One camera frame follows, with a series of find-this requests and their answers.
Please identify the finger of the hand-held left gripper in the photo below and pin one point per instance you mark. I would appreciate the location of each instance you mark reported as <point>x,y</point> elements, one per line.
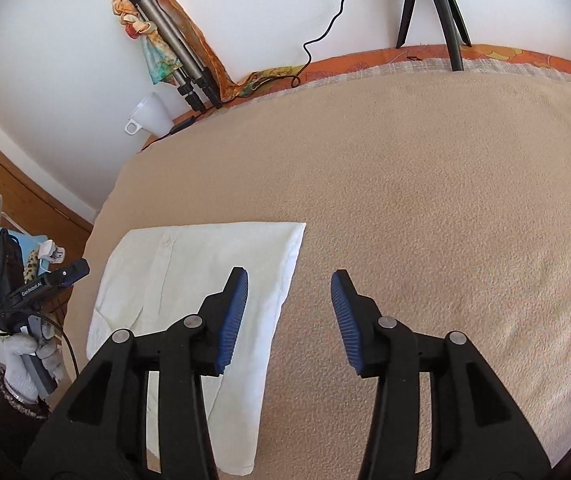
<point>67,272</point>

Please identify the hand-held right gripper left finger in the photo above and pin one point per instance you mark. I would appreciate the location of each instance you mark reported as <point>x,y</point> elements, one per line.
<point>233,320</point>

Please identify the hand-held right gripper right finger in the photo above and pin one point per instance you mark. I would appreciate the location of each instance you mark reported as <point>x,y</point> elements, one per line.
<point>348,320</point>

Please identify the white shirt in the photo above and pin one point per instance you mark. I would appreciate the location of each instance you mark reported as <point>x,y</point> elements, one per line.
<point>175,270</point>

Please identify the person's left forearm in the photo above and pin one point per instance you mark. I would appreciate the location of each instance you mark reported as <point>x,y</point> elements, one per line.
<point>10,425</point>

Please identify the person's left hand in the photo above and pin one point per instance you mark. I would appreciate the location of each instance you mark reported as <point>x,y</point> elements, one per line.
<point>17,365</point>

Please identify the leopard print cloth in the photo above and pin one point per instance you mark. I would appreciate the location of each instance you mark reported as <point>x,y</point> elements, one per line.
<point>30,267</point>

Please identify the white power plug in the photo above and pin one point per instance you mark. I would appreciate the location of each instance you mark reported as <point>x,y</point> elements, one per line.
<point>50,251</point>

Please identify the beige blanket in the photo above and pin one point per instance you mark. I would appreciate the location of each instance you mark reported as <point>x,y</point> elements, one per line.
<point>415,210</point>

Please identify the white cup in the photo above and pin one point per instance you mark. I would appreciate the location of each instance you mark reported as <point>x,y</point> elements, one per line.
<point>155,112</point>

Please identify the colourful knotted scarf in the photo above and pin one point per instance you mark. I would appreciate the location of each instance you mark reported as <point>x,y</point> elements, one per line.
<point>158,62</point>

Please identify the folded silver tripod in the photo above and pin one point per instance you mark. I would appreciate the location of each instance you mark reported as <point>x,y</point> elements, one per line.
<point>165,35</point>

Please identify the orange patterned scarf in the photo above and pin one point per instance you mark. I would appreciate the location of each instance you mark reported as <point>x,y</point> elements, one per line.
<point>205,55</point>

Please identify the pale woven cloth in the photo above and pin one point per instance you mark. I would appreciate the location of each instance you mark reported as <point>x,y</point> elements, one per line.
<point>390,64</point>

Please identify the small black tripod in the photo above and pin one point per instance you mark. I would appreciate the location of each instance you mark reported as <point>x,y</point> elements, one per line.
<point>453,35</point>

